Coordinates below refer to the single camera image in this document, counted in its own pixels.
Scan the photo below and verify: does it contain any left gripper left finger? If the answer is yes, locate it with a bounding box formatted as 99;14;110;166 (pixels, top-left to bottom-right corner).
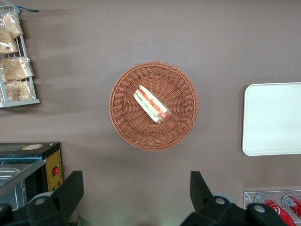
0;170;84;226

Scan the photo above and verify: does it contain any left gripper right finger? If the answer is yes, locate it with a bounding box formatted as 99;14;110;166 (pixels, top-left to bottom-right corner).
180;170;294;226

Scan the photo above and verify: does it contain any tray of packaged snacks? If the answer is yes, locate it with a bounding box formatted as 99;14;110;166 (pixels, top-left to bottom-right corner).
0;6;40;109

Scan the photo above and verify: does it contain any cream plastic tray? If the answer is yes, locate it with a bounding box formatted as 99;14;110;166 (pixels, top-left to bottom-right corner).
242;82;301;157

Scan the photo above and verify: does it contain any clear acrylic bottle rack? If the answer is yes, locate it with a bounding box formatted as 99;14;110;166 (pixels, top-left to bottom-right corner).
243;190;301;226

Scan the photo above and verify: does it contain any black yellow food warmer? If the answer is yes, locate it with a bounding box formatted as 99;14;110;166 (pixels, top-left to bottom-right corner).
0;141;64;210

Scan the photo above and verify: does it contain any clear bag of snacks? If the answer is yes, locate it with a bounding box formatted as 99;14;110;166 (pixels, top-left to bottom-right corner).
3;80;36;102
0;30;19;55
0;56;34;82
1;11;24;40

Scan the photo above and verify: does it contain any round brown wicker basket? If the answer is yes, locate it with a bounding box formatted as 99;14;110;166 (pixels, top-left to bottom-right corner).
108;61;199;151

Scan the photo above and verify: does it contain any wrapped triangle sandwich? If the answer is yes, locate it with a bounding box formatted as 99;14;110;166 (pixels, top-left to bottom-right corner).
133;84;172;125

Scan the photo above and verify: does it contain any blue tape strip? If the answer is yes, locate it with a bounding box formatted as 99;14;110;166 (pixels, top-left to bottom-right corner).
18;6;40;13

